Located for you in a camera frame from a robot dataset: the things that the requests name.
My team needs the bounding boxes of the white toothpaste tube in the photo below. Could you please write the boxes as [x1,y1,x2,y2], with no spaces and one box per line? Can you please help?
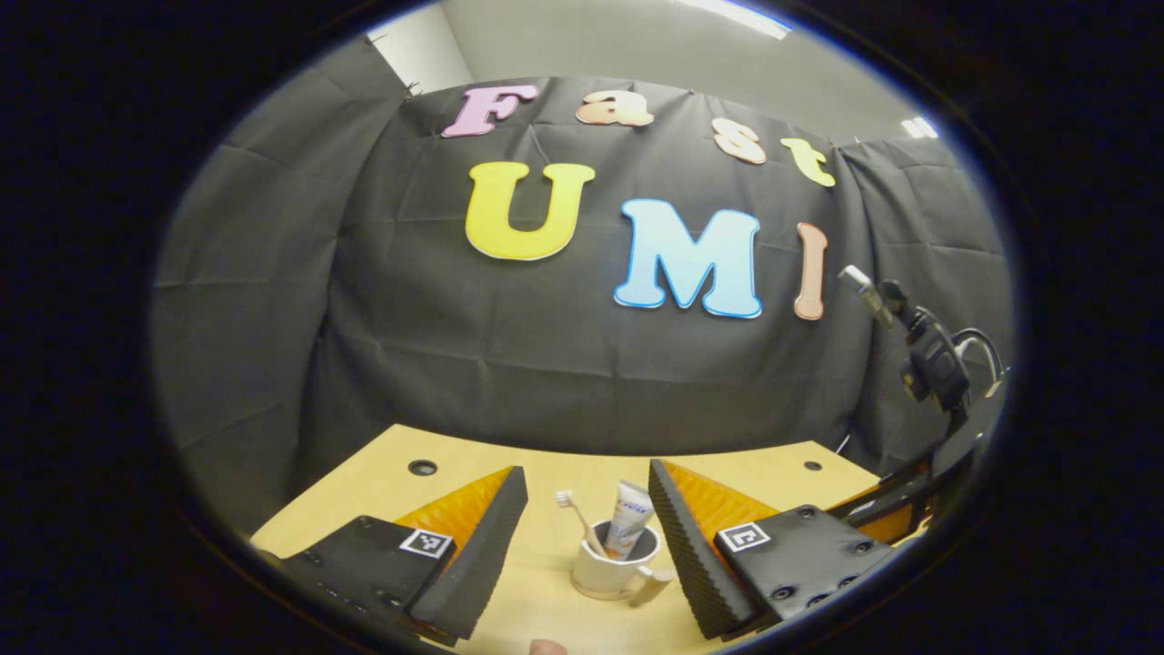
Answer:
[604,480,656,558]

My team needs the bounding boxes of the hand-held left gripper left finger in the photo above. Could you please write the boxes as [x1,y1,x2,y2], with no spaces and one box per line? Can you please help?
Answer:
[277,466,528,642]

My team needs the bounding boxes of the large ceiling light panel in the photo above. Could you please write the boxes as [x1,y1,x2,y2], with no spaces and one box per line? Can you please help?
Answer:
[677,0,794,39]

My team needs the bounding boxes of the wooden desktop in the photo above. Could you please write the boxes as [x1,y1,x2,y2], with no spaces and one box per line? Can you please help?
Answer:
[250,423,883,655]

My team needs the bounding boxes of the white cup with wooden handle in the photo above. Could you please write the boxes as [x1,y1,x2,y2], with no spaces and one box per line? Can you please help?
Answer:
[571,520,678,609]

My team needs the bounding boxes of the beige toothbrush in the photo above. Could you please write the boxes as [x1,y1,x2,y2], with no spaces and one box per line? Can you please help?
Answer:
[556,489,608,558]

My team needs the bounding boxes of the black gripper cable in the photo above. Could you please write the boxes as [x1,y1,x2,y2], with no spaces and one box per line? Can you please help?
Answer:
[950,327,1007,383]

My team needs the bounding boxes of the black backdrop cloth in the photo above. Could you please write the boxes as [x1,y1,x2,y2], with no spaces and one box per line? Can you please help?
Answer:
[153,36,1015,538]

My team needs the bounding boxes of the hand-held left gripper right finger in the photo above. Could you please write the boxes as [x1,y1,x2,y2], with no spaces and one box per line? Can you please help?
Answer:
[647,459,897,640]

